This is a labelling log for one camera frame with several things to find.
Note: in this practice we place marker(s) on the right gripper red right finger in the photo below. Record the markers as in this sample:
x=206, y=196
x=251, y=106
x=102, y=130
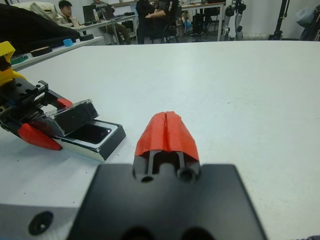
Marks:
x=180, y=135

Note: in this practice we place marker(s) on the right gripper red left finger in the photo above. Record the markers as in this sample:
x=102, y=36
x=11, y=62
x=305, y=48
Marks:
x=152, y=135

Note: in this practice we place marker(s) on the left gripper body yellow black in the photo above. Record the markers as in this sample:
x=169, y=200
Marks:
x=15, y=100

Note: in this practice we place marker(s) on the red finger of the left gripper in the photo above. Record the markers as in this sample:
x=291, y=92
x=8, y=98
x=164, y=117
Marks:
x=64, y=103
x=37, y=137

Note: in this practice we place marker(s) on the black camera box lid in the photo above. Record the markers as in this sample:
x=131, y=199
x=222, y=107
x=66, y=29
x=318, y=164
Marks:
x=75, y=116

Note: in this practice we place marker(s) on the flat green object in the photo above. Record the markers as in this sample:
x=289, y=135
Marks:
x=20, y=59

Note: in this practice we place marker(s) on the small blue block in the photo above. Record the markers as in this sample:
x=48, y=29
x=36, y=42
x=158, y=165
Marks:
x=68, y=42

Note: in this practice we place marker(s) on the flat black object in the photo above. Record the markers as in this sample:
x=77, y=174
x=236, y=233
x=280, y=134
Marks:
x=86, y=38

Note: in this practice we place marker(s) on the long white desk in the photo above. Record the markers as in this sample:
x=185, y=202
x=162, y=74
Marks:
x=90, y=25

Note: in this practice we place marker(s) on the person in beige jacket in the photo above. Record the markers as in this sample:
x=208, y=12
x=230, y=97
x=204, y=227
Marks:
x=66, y=15

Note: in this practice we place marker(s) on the person with olive trousers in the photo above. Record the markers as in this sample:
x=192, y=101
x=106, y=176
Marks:
x=117, y=27

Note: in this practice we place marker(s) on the black computer monitor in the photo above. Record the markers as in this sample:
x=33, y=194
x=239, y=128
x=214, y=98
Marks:
x=88, y=13

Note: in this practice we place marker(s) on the clear drink bottle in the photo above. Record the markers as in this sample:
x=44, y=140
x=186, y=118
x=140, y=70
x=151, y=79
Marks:
x=94, y=15

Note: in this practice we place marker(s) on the beige bag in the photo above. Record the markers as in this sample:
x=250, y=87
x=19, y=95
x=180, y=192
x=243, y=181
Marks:
x=42, y=10

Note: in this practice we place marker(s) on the dark laptop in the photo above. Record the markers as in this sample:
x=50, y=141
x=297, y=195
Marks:
x=107, y=12

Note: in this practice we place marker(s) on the black office chair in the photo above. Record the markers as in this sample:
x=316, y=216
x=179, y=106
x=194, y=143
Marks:
x=172, y=27

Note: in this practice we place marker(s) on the man in black jacket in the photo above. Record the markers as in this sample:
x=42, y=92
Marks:
x=143, y=27

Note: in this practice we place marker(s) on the small blue container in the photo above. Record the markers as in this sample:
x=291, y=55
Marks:
x=187, y=24

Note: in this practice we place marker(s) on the black computer tower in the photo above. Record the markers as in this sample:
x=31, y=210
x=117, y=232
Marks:
x=200, y=23

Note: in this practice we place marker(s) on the white office desk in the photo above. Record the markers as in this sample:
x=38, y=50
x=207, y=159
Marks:
x=200, y=6

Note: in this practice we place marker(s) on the silver humanoid robot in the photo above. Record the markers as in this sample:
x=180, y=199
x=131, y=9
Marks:
x=238, y=15

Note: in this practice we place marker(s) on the black hoist crane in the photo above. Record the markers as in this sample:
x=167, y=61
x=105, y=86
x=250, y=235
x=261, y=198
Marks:
x=281, y=20

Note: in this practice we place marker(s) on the pale bulky bag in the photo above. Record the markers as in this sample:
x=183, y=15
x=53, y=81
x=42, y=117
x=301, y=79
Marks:
x=306, y=16

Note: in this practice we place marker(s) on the white camera box base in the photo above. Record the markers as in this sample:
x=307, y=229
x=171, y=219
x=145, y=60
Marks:
x=110, y=145

